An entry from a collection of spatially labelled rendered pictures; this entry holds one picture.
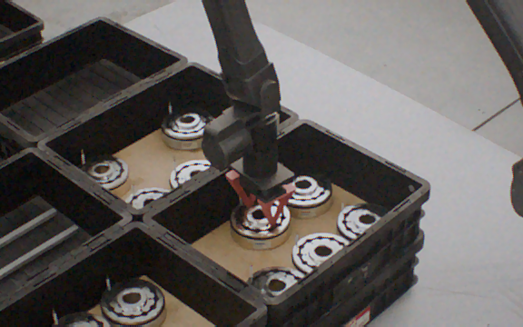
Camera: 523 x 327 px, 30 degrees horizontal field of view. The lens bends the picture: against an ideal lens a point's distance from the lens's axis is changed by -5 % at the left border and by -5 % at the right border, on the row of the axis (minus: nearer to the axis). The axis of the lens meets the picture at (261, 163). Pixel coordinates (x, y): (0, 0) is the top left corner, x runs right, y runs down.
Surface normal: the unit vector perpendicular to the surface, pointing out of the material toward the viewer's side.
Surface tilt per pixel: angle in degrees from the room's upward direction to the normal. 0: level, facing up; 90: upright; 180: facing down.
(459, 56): 0
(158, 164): 0
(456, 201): 0
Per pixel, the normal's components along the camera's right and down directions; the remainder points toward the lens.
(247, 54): 0.56, 0.11
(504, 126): -0.01, -0.81
